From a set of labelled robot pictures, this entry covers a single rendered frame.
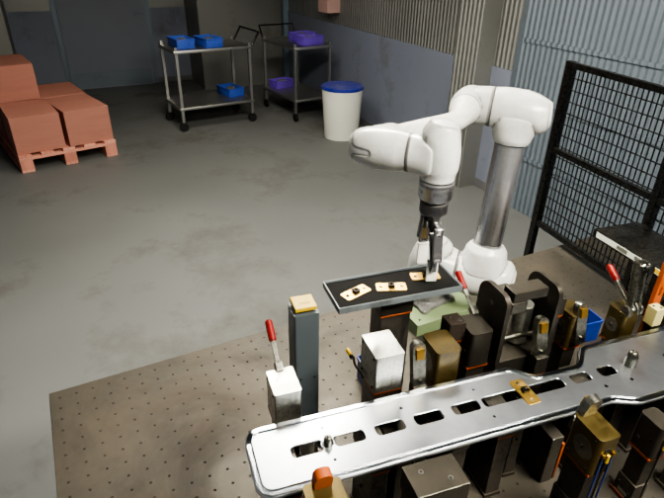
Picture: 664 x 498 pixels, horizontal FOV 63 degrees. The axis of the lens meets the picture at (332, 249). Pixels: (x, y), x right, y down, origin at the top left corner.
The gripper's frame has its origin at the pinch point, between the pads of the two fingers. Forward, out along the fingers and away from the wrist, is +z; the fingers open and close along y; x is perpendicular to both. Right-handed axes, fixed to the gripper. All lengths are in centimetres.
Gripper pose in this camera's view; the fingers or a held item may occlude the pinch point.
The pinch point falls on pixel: (426, 264)
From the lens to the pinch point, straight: 155.6
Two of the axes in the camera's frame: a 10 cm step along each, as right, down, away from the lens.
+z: -0.2, 8.7, 4.9
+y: 1.4, 4.9, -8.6
